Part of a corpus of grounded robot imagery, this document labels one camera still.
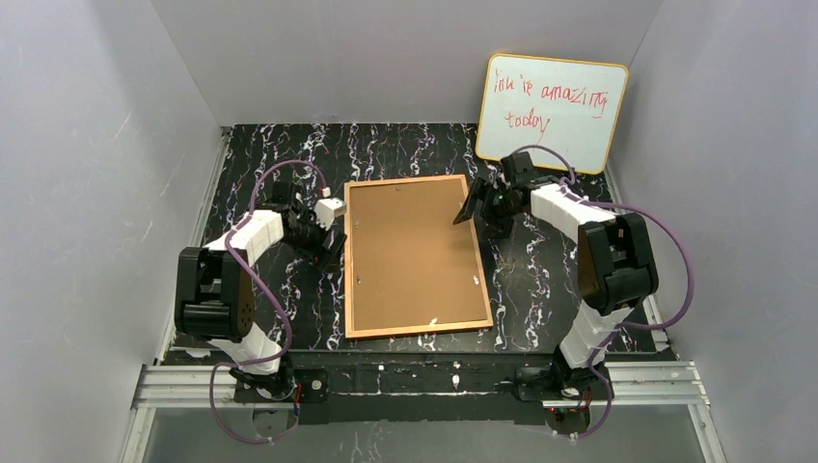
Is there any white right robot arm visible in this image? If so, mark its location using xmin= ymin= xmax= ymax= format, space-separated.
xmin=453 ymin=145 xmax=659 ymax=373

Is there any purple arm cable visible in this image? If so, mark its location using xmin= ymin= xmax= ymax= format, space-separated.
xmin=209 ymin=159 xmax=330 ymax=446
xmin=504 ymin=144 xmax=696 ymax=440

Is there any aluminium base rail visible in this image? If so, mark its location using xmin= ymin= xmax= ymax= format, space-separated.
xmin=122 ymin=352 xmax=725 ymax=462

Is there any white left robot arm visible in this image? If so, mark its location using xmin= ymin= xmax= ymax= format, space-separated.
xmin=174 ymin=182 xmax=346 ymax=376

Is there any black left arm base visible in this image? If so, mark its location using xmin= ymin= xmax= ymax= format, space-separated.
xmin=229 ymin=368 xmax=329 ymax=404

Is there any orange wooden picture frame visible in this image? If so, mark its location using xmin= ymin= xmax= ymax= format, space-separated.
xmin=342 ymin=174 xmax=495 ymax=340

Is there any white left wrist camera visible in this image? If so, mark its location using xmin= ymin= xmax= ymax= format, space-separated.
xmin=314 ymin=198 xmax=346 ymax=230

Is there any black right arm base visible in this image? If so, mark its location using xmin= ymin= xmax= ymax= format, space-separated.
xmin=513 ymin=367 xmax=607 ymax=406

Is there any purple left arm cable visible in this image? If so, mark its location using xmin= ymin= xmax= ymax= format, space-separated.
xmin=209 ymin=159 xmax=330 ymax=446

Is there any yellow-framed whiteboard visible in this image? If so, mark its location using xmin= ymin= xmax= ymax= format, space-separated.
xmin=475 ymin=53 xmax=629 ymax=175

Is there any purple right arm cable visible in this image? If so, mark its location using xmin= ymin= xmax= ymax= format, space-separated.
xmin=504 ymin=144 xmax=696 ymax=440

